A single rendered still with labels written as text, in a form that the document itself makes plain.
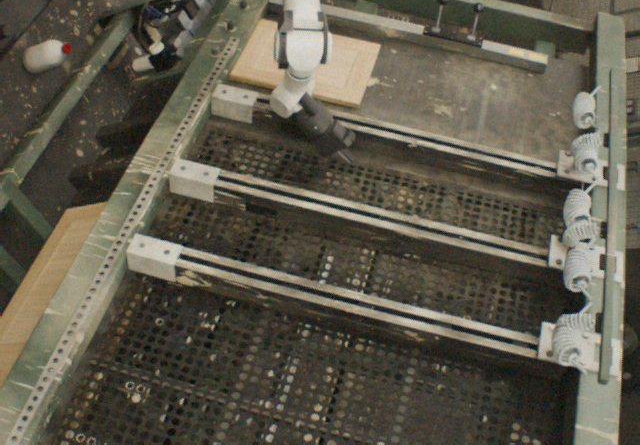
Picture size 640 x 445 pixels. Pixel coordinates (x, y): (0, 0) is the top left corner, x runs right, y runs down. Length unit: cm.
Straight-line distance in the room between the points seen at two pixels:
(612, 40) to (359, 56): 86
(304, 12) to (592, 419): 112
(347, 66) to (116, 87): 121
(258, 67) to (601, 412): 145
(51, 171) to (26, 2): 63
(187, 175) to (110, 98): 133
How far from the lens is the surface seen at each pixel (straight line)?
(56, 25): 335
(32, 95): 317
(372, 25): 280
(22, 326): 251
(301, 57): 194
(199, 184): 218
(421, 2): 300
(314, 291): 197
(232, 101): 240
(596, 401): 191
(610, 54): 283
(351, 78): 259
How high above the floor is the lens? 230
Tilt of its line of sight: 29 degrees down
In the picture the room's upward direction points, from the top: 81 degrees clockwise
